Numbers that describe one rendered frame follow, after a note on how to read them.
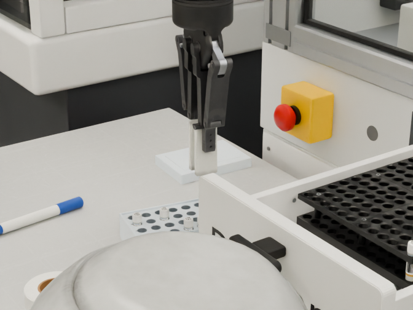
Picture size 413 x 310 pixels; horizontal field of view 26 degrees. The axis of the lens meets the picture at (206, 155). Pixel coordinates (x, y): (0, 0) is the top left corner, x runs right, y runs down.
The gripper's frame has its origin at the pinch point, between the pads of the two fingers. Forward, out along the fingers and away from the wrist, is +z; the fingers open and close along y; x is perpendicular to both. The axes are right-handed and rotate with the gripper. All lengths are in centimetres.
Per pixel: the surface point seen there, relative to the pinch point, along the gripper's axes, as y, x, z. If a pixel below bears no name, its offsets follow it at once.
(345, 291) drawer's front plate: -39.3, 2.4, -1.5
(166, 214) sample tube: -0.7, 5.6, 8.5
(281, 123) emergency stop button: 7.5, -15.4, 2.0
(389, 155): -12.9, -20.1, -0.5
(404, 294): -40.7, -3.2, -0.5
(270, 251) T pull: -31.2, 6.0, -2.2
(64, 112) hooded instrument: 55, 5, 14
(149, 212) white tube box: 2.3, 6.8, 9.4
